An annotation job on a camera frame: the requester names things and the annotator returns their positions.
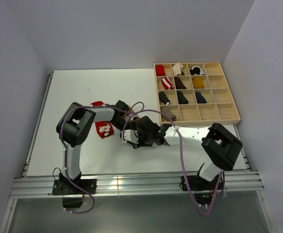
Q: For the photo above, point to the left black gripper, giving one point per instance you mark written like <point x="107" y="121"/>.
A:
<point x="132" y="125"/>

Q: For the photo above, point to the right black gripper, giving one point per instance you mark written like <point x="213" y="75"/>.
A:
<point x="140" y="143"/>

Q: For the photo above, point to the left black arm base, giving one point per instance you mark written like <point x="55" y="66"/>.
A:
<point x="72" y="197"/>

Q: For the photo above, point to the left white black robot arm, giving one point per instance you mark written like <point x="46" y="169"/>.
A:
<point x="74" y="128"/>

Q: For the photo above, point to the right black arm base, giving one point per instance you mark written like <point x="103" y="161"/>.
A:
<point x="203" y="190"/>

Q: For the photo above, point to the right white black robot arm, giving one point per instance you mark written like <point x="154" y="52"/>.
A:
<point x="220" y="145"/>

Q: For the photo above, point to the red patterned sock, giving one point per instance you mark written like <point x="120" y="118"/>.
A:
<point x="103" y="128"/>

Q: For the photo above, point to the rolled taupe sock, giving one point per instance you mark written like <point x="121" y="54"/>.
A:
<point x="168" y="114"/>

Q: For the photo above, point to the rolled black white ribbed sock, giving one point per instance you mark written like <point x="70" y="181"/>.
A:
<point x="163" y="98"/>

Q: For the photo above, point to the rolled red white striped sock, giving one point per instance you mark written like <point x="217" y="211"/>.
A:
<point x="167" y="84"/>

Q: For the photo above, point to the rolled dark brown sock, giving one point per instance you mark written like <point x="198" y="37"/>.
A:
<point x="178" y="83"/>

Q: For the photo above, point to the wooden compartment tray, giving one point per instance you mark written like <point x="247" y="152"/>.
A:
<point x="220" y="106"/>

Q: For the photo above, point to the rolled dark teal sock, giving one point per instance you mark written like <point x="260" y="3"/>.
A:
<point x="200" y="99"/>

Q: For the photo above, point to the rolled cream sock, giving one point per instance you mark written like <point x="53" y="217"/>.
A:
<point x="177" y="69"/>

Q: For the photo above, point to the rolled mustard yellow sock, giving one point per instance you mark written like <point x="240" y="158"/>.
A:
<point x="198" y="83"/>

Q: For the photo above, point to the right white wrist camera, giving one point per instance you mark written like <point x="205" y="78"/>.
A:
<point x="130" y="137"/>

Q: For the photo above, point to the aluminium frame rail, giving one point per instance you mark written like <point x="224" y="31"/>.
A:
<point x="130" y="184"/>

